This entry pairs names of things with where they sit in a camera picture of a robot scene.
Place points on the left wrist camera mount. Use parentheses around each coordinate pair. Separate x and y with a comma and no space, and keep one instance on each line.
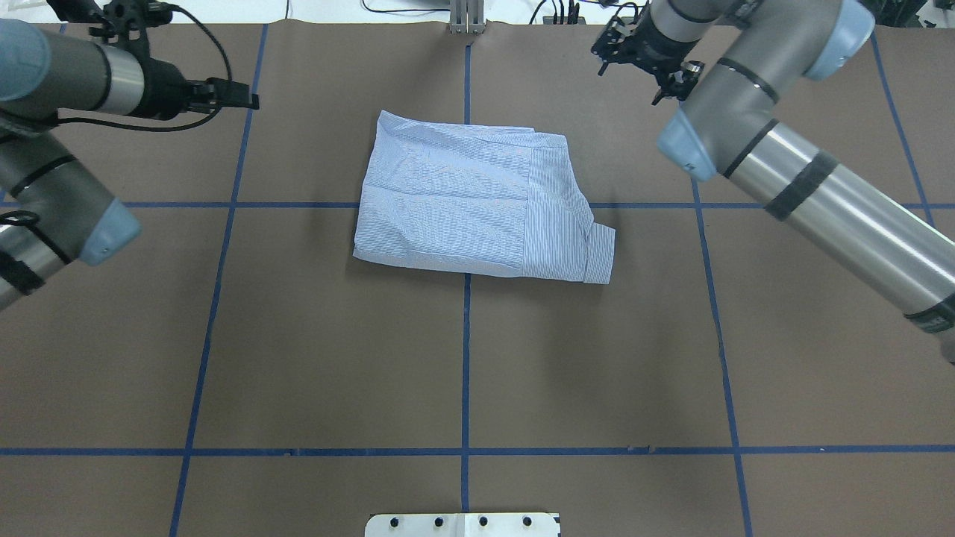
(126,23)

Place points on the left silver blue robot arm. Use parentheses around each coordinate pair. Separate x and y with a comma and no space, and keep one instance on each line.
(64,212)

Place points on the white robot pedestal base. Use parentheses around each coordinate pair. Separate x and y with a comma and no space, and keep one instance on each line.
(465,524)

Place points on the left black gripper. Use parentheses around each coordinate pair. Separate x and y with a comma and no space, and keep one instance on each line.
(163,88)

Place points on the blue white striped shirt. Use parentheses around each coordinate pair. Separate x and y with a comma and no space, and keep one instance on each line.
(491,200)

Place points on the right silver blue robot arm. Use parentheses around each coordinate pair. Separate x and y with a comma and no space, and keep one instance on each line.
(728,63)

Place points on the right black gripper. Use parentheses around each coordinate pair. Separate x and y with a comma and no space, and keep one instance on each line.
(661,42)

